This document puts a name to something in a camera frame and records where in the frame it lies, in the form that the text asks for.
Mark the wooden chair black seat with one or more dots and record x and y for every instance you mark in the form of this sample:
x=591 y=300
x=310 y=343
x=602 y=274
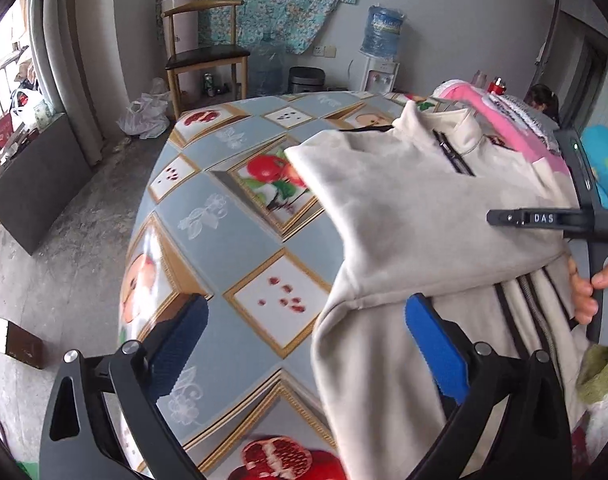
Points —
x=202 y=58

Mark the blue plush pillow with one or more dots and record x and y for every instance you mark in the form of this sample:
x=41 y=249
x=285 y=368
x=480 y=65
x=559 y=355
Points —
x=594 y=140

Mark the white water dispenser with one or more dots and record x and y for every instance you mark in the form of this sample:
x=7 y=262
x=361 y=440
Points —
x=379 y=76

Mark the dark grey cabinet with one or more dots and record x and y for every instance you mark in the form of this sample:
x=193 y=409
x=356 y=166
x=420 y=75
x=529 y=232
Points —
x=37 y=184

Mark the white plastic bag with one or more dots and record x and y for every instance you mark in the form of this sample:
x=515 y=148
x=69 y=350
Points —
x=146 y=117

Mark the white wall socket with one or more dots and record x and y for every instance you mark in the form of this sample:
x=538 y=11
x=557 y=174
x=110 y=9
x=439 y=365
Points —
x=324 y=51

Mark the green drink can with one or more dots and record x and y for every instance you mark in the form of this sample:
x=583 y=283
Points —
x=209 y=85

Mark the seated dark-haired person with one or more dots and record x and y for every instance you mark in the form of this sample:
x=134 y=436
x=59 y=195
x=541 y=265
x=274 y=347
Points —
x=542 y=98

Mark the white fuzzy green-cuffed sleeve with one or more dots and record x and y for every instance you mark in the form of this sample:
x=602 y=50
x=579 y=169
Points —
x=590 y=437

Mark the black rice cooker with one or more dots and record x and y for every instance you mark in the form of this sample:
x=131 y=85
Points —
x=305 y=79

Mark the empty clear water jug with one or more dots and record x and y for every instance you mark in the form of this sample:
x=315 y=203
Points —
x=267 y=67

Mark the blue water jug on dispenser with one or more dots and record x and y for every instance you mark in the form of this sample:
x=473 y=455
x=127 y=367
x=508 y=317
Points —
x=381 y=37

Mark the fruit-pattern blue bedsheet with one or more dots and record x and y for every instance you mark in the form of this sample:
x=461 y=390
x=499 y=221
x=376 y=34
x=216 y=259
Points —
x=225 y=216

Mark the brown wooden box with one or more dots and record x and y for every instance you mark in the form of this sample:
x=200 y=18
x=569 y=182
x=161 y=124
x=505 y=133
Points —
x=21 y=345

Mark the red thermos bottle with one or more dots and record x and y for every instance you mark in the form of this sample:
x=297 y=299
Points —
x=497 y=86

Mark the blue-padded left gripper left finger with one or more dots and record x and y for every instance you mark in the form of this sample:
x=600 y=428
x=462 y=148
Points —
x=78 y=438

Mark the pink floral blanket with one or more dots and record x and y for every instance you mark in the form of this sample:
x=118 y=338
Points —
x=513 y=136

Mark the white cylindrical air purifier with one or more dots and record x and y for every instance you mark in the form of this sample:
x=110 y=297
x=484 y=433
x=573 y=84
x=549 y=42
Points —
x=184 y=38

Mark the grey lace-trimmed pillow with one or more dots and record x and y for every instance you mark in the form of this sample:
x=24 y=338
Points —
x=535 y=121

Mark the pink transparent bottle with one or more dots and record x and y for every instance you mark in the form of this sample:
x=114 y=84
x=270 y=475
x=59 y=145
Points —
x=479 y=80

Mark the cream zip-up jacket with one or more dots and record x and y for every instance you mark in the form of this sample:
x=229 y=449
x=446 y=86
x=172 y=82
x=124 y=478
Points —
x=410 y=205

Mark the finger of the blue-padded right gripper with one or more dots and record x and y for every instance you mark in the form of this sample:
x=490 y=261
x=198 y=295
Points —
x=509 y=420

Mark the black handheld left gripper right finger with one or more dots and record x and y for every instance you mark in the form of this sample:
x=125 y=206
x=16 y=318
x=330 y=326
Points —
x=539 y=218

